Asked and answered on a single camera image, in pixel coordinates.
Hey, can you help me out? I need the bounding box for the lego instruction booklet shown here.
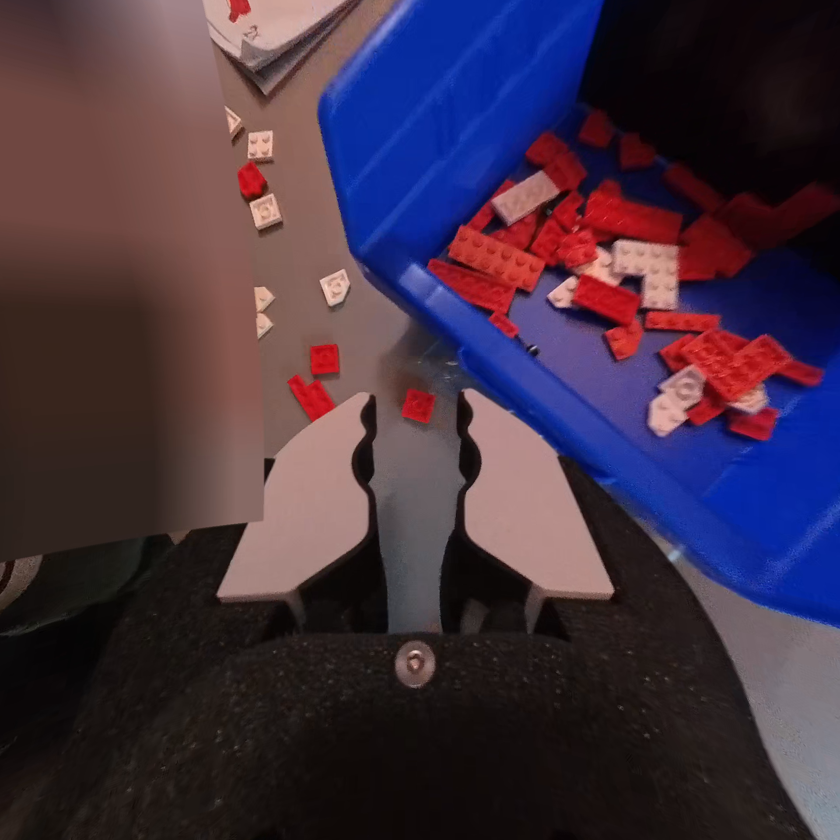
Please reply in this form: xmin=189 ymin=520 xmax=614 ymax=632
xmin=205 ymin=0 xmax=363 ymax=97

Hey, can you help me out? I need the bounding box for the person's dark jacket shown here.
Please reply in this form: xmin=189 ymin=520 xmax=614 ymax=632
xmin=0 ymin=535 xmax=175 ymax=641

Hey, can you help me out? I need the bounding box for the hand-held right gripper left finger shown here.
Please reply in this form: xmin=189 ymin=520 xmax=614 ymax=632
xmin=217 ymin=392 xmax=383 ymax=624

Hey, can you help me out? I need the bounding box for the pile of red white pieces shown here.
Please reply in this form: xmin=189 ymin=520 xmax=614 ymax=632
xmin=427 ymin=108 xmax=840 ymax=442

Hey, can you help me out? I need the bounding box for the blue divided plastic bin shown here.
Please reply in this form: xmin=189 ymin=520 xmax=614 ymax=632
xmin=317 ymin=0 xmax=840 ymax=629

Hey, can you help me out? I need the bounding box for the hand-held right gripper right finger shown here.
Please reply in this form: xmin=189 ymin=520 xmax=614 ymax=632
xmin=443 ymin=388 xmax=616 ymax=635

